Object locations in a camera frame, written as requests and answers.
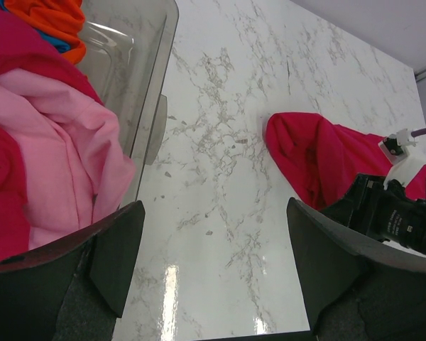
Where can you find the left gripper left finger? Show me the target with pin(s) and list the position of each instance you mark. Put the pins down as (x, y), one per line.
(76, 287)

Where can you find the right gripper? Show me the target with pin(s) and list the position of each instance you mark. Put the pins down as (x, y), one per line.
(382, 213)

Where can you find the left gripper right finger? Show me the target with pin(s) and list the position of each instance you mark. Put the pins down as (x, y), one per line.
(353, 287)

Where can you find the crimson t shirt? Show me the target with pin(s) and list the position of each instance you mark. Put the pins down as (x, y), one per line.
(25, 137)
(321, 159)

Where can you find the light pink t shirt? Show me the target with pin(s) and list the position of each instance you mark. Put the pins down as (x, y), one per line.
(89, 175)

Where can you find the blue t shirt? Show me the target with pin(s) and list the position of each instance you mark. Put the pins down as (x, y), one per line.
(60, 45)

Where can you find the clear plastic bin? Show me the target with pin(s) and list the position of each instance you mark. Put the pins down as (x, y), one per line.
(124, 40)

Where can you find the orange t shirt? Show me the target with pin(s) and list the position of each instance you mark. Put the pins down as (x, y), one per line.
(59, 19)

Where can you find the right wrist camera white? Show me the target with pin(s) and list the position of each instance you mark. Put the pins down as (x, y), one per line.
(398, 148)

